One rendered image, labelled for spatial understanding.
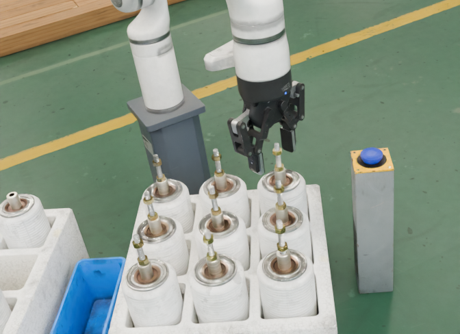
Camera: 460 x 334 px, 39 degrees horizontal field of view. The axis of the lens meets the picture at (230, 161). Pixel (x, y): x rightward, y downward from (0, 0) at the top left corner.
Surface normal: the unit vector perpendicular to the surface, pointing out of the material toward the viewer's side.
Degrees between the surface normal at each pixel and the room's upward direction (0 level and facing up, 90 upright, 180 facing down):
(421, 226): 0
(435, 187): 0
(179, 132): 90
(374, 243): 90
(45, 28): 90
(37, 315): 90
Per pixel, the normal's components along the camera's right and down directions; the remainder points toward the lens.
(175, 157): 0.44, 0.46
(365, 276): -0.04, 0.57
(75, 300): 0.98, -0.11
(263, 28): 0.19, 0.54
